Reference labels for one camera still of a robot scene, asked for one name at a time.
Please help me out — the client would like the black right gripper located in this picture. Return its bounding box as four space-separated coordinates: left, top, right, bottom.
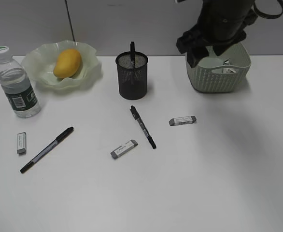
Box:
176 0 256 68

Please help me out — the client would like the yellow mango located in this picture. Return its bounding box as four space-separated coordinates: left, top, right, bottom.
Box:
53 49 81 79

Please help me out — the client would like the pale green plastic basket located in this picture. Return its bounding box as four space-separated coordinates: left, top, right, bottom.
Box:
186 43 251 93

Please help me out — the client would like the waste paper ball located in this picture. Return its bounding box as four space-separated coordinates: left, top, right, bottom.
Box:
218 58 238 74

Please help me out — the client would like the black marker pen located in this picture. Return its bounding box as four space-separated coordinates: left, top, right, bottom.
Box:
130 105 156 149
20 127 74 174
129 41 136 85

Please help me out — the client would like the pale green wavy glass plate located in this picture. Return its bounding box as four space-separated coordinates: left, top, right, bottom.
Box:
21 40 101 91

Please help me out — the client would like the grey white eraser middle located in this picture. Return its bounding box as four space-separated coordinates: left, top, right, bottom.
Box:
111 140 138 159

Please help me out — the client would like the black mesh pen holder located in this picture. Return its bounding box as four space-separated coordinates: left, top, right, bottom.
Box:
115 52 148 100

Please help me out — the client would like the black cable left wall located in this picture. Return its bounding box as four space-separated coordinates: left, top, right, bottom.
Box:
65 0 76 42

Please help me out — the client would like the grey white eraser right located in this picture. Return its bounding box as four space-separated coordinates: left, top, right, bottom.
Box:
169 116 197 126

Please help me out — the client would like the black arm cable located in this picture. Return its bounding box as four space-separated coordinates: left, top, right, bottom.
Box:
252 0 283 19

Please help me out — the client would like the grey white eraser left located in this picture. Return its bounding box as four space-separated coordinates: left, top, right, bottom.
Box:
16 132 27 154

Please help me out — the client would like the clear water bottle green label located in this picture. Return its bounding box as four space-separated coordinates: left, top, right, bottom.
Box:
0 46 41 118

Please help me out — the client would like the grey white eraser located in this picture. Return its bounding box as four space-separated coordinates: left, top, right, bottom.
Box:
16 132 27 154
169 116 197 126
111 140 138 159

